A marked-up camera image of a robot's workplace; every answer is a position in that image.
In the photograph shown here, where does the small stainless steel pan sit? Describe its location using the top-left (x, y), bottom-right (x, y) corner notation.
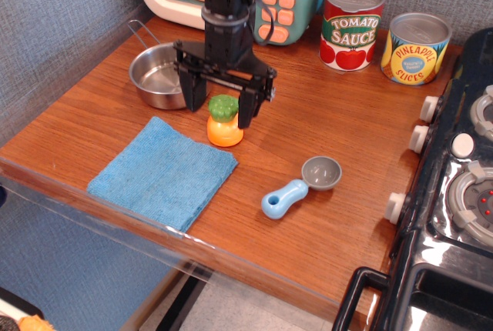
top-left (127, 19), bottom-right (186, 110)

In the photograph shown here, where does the tomato sauce can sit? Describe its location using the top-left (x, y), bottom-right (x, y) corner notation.
top-left (319, 0), bottom-right (385, 72)

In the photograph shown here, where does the orange fuzzy object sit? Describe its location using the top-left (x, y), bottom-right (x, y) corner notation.
top-left (1, 315), bottom-right (55, 331)

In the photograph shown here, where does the white stove knob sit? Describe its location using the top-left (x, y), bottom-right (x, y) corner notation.
top-left (420, 96), bottom-right (440, 123)
top-left (384, 192), bottom-right (406, 225)
top-left (408, 125), bottom-right (429, 154)

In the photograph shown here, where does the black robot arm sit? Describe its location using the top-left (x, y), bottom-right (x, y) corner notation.
top-left (173, 0), bottom-right (277, 129)

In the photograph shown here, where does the white stove knob upper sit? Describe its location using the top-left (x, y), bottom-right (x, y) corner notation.
top-left (420, 96), bottom-right (440, 123)

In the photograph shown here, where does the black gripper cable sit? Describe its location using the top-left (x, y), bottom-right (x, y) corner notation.
top-left (261, 3), bottom-right (275, 45)

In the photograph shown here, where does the blue grey measuring scoop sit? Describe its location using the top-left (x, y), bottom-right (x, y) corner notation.
top-left (261, 155), bottom-right (343, 219)

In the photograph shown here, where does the white stove knob lower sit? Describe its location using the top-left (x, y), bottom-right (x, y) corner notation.
top-left (384, 192), bottom-right (406, 225)

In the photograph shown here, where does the white stove knob middle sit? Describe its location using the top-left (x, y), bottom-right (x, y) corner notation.
top-left (408, 125), bottom-right (429, 154)

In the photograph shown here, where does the orange toy carrot green top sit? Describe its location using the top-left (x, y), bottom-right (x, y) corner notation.
top-left (206, 94), bottom-right (244, 147)

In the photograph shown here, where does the blue folded cloth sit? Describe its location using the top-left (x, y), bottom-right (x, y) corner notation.
top-left (87, 117), bottom-right (238, 232)

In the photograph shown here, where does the pineapple slices can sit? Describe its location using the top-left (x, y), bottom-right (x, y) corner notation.
top-left (381, 12), bottom-right (452, 85)

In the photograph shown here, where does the black toy stove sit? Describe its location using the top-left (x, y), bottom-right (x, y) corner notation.
top-left (333, 28), bottom-right (492, 330)

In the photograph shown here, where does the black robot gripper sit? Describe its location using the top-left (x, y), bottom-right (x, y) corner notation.
top-left (173, 9), bottom-right (277, 129)

